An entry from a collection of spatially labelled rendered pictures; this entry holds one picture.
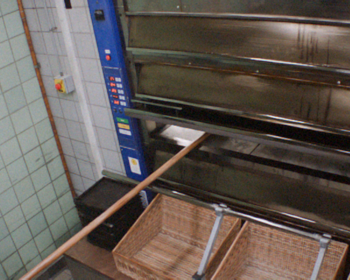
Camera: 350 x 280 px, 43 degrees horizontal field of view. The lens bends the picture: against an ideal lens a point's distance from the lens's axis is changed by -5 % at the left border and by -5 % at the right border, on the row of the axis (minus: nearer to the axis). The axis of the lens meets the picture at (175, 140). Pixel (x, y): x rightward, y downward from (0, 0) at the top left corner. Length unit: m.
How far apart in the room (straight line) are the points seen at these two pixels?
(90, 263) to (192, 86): 1.21
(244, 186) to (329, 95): 0.72
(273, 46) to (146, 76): 0.78
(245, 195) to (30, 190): 1.56
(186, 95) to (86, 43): 0.71
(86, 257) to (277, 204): 1.20
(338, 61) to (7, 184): 2.22
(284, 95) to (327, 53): 0.30
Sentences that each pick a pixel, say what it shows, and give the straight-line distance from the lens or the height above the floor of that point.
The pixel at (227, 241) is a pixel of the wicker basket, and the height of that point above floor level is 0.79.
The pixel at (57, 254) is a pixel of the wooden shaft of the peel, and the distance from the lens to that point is 1.94.
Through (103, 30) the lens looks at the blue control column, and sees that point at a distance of 2.49.
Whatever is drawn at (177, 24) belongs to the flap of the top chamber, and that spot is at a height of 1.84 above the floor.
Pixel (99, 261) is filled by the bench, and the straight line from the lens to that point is 2.78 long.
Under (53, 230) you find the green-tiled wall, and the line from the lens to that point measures 3.54.
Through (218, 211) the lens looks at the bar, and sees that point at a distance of 2.00.
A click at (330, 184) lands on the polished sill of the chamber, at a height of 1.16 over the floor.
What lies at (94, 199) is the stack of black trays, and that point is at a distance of 2.73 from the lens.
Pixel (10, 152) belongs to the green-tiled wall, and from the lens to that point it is 3.13.
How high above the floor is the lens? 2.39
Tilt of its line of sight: 28 degrees down
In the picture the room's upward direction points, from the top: 10 degrees counter-clockwise
